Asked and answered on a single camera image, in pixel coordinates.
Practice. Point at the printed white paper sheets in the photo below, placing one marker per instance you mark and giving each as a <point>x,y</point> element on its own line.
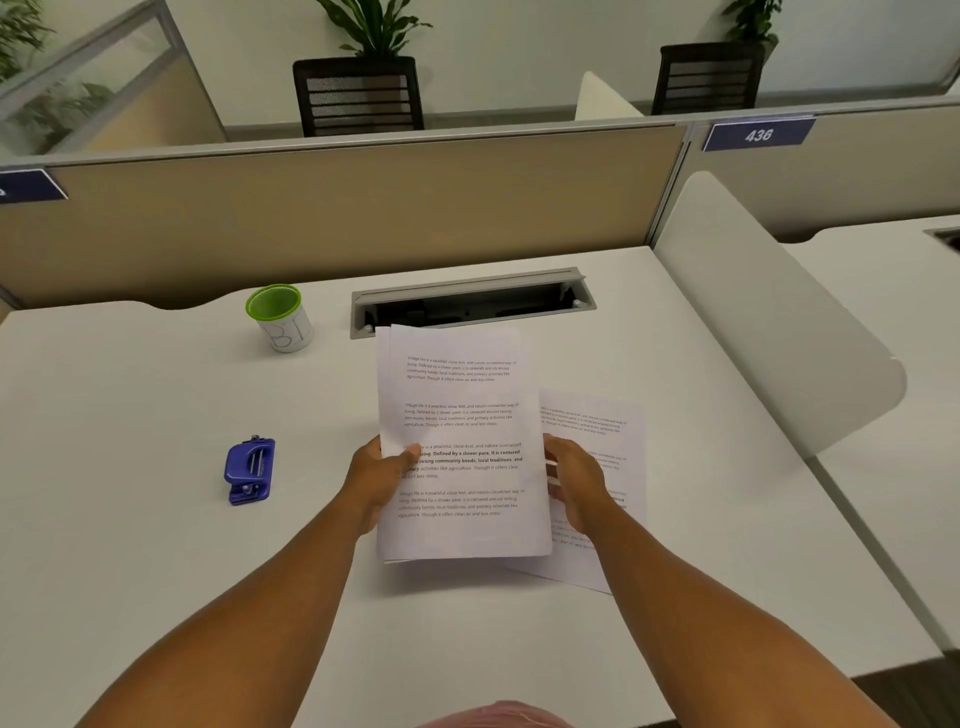
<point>457,442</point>

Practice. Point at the glass partition with grey frame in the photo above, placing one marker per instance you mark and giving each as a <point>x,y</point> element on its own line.
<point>90,82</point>

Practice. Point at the blue hole punch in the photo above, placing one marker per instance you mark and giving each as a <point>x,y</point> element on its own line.
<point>250,471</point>

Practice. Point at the beige desk partition panel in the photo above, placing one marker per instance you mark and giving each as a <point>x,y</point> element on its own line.
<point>337,217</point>
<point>832,169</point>

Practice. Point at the person's pink clothing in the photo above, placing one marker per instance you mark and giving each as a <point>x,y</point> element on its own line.
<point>495,715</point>

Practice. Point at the white curved desk divider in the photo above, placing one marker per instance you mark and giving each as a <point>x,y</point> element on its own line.
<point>772,315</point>
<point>604,97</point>

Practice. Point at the black mesh office chair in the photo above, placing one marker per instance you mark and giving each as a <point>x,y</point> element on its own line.
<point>706,77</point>
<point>358,96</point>

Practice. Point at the white cup with green rim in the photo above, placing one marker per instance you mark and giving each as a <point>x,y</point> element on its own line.
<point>279,318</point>

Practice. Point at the blue desk number label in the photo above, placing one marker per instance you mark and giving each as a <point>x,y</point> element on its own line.
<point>26,187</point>
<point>757,134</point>

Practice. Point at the green potted plant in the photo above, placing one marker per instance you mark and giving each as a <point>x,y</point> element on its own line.
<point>21,34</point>
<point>752,20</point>
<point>373,27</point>

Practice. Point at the person's right forearm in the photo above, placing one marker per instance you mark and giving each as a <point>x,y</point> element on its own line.
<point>720,622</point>

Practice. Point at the person's right hand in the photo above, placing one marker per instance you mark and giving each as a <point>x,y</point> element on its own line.
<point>583,484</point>

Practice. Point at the printed white paper sheet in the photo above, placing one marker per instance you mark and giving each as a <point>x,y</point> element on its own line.
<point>600,465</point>

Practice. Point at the person's left hand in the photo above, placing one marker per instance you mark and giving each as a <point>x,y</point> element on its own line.
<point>371,480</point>

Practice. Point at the person's right fingers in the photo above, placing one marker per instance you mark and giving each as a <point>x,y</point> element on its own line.
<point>556,469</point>

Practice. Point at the person's left forearm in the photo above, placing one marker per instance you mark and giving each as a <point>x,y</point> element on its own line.
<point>240,615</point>

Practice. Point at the person's left thumb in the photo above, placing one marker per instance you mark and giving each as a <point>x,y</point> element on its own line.
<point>401,460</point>

